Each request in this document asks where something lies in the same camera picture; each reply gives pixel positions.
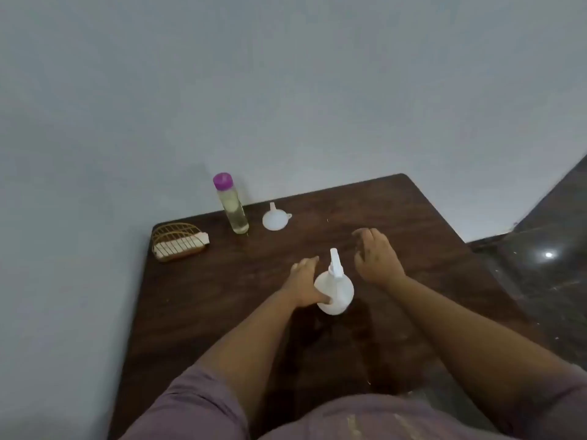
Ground person's left hand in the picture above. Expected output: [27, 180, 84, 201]
[279, 256, 331, 310]

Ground person's right hand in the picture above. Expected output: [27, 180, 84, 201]
[353, 227, 407, 289]

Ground white plastic spray bottle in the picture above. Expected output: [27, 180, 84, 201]
[314, 269, 355, 315]

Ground white spray trigger with tube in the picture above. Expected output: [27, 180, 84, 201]
[328, 247, 345, 278]

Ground white plastic funnel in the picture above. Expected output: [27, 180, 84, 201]
[262, 202, 293, 232]

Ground clear plastic bottle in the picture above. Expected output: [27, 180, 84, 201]
[218, 186, 250, 235]

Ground person's left forearm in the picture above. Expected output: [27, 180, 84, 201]
[194, 288, 317, 427]

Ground person's right forearm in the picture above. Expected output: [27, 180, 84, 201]
[387, 274, 587, 436]

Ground person's mauve shirt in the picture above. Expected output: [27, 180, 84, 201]
[119, 361, 587, 440]

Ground white folded napkins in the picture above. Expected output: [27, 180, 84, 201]
[153, 232, 210, 258]

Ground gold wire napkin holder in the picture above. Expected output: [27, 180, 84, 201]
[152, 222, 210, 263]

